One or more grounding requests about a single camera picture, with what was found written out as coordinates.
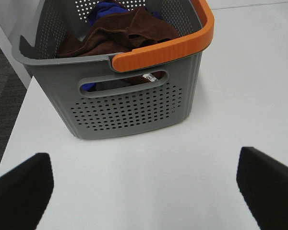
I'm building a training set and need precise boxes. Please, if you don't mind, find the blue towel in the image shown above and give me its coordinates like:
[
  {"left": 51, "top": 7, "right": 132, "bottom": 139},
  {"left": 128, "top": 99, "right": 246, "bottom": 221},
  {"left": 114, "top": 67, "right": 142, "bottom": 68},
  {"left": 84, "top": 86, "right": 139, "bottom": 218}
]
[{"left": 81, "top": 1, "right": 161, "bottom": 92}]

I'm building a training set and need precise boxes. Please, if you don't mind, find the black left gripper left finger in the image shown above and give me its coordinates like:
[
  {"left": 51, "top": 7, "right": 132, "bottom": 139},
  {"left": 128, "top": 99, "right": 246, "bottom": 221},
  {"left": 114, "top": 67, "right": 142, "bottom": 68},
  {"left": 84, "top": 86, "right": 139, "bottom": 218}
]
[{"left": 0, "top": 153, "right": 54, "bottom": 230}]

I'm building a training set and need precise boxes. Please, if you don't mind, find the brown towel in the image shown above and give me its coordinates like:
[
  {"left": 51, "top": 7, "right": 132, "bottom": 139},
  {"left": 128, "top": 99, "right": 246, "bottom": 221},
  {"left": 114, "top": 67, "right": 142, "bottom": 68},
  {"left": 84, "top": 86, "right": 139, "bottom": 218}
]
[{"left": 55, "top": 6, "right": 181, "bottom": 86}]

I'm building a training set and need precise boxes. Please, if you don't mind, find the grey perforated laundry basket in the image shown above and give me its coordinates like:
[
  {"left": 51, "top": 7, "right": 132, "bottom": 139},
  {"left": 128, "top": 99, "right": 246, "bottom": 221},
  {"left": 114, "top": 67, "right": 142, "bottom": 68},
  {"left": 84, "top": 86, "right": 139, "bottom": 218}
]
[{"left": 12, "top": 0, "right": 214, "bottom": 139}]

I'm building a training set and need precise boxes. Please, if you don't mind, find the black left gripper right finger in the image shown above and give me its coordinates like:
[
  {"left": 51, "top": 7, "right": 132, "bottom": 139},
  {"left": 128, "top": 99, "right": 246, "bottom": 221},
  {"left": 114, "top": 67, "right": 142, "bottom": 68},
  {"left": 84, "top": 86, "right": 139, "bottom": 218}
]
[{"left": 236, "top": 147, "right": 288, "bottom": 230}]

